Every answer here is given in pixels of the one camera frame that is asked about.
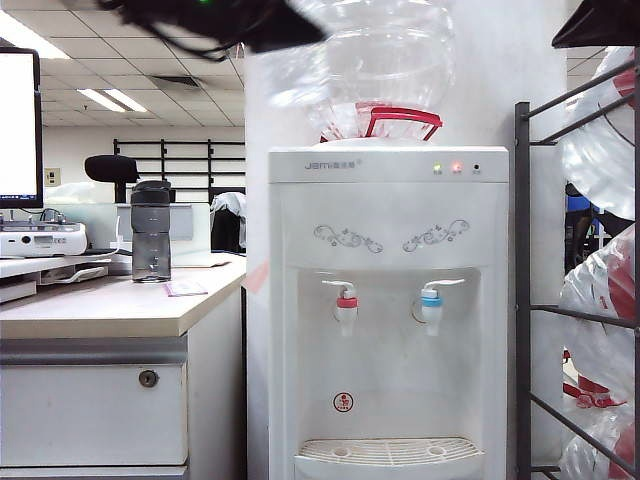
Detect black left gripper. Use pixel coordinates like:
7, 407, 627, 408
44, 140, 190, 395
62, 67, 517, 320
209, 0, 327, 56

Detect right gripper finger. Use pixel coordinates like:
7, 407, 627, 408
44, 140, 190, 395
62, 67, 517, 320
551, 0, 640, 50

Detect blue cold water tap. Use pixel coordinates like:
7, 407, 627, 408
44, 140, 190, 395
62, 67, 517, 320
412, 278, 467, 338

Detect white water dispenser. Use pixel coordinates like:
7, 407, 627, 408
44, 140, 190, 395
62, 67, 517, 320
247, 142, 512, 480

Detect dark grey water bottle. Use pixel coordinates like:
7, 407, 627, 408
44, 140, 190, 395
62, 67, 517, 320
130, 179, 174, 284

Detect red hot water tap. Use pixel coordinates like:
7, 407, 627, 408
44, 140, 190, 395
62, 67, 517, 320
320, 279, 361, 339

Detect white raised desk board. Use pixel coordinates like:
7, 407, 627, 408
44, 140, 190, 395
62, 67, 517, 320
0, 253, 114, 280

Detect white desk drawer cabinet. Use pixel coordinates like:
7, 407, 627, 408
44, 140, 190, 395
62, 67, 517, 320
0, 335, 191, 480

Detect square ceiling air vent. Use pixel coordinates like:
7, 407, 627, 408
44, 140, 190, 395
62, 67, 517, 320
149, 74, 202, 90

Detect grey jacket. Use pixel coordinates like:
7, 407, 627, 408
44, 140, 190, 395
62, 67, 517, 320
209, 192, 248, 255

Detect fluorescent ceiling light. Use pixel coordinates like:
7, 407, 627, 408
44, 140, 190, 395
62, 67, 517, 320
0, 12, 69, 61
77, 87, 149, 114

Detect blue partition panel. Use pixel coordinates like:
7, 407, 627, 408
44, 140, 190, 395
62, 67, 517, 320
564, 193, 599, 239

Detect grey partition panel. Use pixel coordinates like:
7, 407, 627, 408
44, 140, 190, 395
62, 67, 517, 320
116, 202, 195, 242

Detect black chair headrest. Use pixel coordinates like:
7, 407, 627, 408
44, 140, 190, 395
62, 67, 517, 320
84, 154, 140, 204

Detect pink paper packet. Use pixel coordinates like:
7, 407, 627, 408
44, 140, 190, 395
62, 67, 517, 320
164, 280, 209, 298

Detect black computer monitor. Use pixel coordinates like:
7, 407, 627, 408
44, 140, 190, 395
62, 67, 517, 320
0, 47, 45, 210

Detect white RC transmitter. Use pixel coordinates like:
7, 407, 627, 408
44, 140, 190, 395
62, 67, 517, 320
0, 221, 89, 259

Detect grey metal rack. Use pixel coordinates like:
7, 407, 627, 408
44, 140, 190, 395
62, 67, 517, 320
514, 59, 640, 480

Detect white drip tray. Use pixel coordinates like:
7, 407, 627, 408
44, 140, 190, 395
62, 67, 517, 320
294, 437, 485, 464

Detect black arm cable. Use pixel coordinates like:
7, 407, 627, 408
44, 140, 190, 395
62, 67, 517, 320
114, 9, 237, 64

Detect clear water jug red handle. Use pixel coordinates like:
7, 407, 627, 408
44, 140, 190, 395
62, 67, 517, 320
288, 0, 457, 146

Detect black wall shelving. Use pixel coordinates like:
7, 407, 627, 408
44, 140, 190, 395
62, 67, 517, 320
113, 138, 247, 204

